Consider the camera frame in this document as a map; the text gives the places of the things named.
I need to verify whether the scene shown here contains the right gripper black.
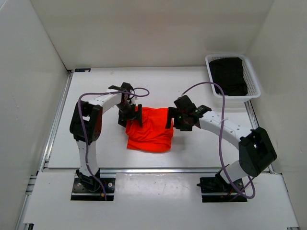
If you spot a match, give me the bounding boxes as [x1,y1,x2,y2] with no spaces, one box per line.
[165,107,193,131]

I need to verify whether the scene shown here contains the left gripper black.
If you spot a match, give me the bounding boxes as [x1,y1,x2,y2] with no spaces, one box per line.
[116,102,142,129]

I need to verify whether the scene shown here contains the orange shorts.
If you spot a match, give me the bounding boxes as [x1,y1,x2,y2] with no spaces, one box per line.
[125,107,174,153]

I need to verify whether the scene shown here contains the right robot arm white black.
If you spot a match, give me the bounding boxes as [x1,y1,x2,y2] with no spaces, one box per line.
[165,95,277,192]

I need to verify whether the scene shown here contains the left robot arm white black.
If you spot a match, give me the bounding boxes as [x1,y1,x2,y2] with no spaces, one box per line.
[70,82,142,192]

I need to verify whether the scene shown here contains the black shorts in basket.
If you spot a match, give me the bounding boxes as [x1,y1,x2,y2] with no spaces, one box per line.
[209,57,248,96]

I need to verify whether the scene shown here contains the small dark label sticker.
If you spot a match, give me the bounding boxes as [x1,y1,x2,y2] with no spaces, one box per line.
[74,68,91,72]

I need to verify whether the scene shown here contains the white plastic basket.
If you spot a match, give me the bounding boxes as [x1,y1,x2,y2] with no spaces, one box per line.
[205,54,261,104]

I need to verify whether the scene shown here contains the aluminium rail front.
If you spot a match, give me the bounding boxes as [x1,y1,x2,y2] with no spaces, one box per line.
[42,167,221,174]

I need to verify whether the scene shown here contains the aluminium rail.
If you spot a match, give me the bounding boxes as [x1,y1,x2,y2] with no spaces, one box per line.
[244,100,275,174]
[36,70,74,175]
[42,167,221,174]

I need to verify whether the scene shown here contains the aluminium rail right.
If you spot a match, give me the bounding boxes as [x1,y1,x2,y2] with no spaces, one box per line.
[244,100,275,174]

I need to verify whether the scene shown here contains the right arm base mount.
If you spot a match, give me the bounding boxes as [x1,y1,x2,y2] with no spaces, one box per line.
[197,176,247,203]

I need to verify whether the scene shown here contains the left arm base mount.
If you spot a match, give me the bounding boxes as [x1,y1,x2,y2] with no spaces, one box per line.
[71,174,116,201]

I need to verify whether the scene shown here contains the aluminium rail left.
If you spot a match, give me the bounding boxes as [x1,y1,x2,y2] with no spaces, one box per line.
[36,70,74,175]

